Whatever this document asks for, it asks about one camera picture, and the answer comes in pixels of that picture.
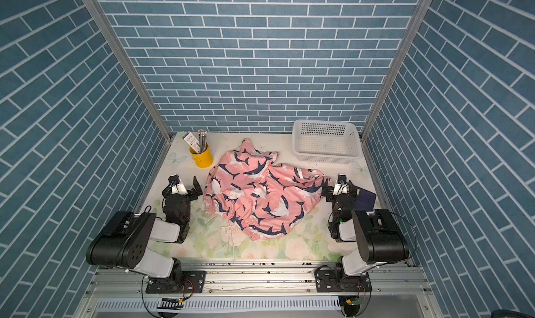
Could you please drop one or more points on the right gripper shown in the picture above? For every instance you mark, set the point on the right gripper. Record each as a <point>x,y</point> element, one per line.
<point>340,195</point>

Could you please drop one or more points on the pink shark-print shorts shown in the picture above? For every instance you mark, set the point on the pink shark-print shorts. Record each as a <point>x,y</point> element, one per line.
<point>264,199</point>

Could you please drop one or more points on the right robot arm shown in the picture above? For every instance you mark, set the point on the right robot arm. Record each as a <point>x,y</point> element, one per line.
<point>353,219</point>

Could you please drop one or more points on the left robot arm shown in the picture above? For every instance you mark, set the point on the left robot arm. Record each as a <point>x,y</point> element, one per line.
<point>124,242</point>

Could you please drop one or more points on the yellow pen cup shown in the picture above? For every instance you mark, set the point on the yellow pen cup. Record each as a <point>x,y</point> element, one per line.
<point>202,160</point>

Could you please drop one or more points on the dark blue book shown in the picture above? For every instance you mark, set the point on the dark blue book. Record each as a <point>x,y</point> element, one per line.
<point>365,200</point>

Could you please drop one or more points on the white plastic basket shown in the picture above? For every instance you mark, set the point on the white plastic basket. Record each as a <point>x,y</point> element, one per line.
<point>326,142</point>

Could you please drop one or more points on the pens in cup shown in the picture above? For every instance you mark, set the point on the pens in cup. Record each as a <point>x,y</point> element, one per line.
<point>202,141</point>

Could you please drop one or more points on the floral table mat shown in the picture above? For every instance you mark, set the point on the floral table mat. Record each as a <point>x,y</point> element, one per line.
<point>212,237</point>

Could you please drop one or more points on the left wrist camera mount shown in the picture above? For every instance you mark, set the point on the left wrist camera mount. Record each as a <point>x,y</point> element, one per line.
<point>179,189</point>

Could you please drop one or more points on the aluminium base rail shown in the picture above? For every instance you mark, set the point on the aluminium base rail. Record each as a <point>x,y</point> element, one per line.
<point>264,289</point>

